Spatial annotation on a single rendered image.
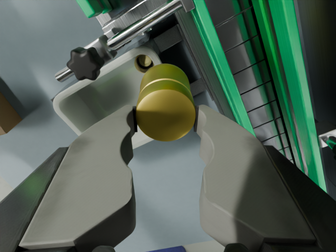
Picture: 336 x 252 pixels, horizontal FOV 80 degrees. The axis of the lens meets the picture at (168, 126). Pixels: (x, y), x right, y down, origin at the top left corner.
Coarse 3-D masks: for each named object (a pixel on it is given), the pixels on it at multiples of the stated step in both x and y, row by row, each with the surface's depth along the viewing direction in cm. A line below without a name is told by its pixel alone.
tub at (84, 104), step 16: (144, 48) 33; (112, 64) 34; (128, 64) 41; (80, 80) 36; (96, 80) 43; (112, 80) 43; (128, 80) 43; (64, 96) 37; (80, 96) 45; (96, 96) 45; (112, 96) 45; (128, 96) 45; (64, 112) 39; (80, 112) 43; (96, 112) 47; (112, 112) 47; (80, 128) 42
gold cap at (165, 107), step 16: (160, 64) 14; (144, 80) 13; (160, 80) 11; (176, 80) 12; (144, 96) 10; (160, 96) 10; (176, 96) 10; (144, 112) 11; (160, 112) 11; (176, 112) 11; (192, 112) 11; (144, 128) 11; (160, 128) 11; (176, 128) 11
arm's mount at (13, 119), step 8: (0, 96) 45; (0, 104) 45; (8, 104) 47; (0, 112) 44; (8, 112) 46; (16, 112) 48; (0, 120) 44; (8, 120) 46; (16, 120) 48; (0, 128) 44; (8, 128) 45
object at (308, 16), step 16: (304, 0) 35; (320, 0) 32; (304, 16) 37; (320, 16) 33; (304, 32) 40; (320, 32) 35; (320, 48) 37; (320, 64) 39; (320, 80) 42; (320, 96) 45; (320, 112) 48
